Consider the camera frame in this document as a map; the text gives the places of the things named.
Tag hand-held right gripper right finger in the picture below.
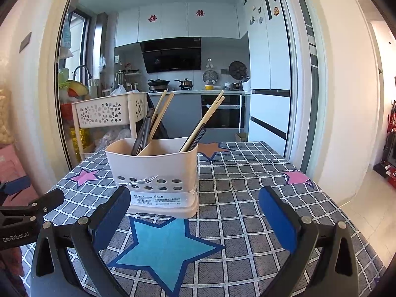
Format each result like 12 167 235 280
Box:
258 186 362 297

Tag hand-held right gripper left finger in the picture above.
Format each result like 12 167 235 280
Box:
31 186 132 297

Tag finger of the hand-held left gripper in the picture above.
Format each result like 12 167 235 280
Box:
0 188 65 223
0 176 31 196

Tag white plastic utensil holder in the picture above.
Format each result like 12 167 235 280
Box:
104 138 199 219

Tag black chopstick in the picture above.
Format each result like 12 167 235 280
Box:
190 131 207 152
187 129 205 152

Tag grey checked star tablecloth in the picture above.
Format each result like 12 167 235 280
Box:
46 141 387 297

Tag bag of puffed snacks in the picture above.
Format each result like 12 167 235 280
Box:
0 88 14 144

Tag gold foil bundle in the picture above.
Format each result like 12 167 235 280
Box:
70 127 93 153

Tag clear plastic bags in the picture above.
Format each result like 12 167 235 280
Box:
97 133 133 152

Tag red container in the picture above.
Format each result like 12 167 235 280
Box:
60 102 75 120

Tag yellow green basket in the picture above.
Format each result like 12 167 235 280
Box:
58 79 90 98

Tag white plastic storage trolley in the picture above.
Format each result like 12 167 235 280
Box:
72 92 148 161

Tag black built-in oven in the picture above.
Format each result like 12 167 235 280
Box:
200 94 246 129

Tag white plastic bag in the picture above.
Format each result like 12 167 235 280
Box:
110 84 140 96

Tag grey kitchen counter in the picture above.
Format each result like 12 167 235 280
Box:
145 89 251 143

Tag red and black clutter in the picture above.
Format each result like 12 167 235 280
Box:
380 99 396 189

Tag curved kitchen faucet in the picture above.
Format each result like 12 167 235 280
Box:
73 65 93 82

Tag metal dish rack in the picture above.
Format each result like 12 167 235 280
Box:
114 70 143 92

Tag black wok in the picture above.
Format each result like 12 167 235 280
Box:
147 79 171 92

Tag metal cooking pot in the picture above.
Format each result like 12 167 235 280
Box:
174 78 194 90

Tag white refrigerator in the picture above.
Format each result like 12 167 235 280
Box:
246 0 291 157

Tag striped sliding door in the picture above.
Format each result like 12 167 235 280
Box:
289 0 328 177

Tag round black hanging pan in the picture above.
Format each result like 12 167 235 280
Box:
229 61 247 79

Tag round metal steamer rack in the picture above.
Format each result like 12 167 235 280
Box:
202 70 219 85

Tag black range hood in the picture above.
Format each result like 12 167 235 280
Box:
140 36 202 74

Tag group of fridge magnets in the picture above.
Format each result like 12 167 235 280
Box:
249 0 280 25

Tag grey wall plate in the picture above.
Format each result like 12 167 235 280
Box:
19 32 32 53

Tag white wall cabinets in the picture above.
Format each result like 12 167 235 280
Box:
114 1 249 48

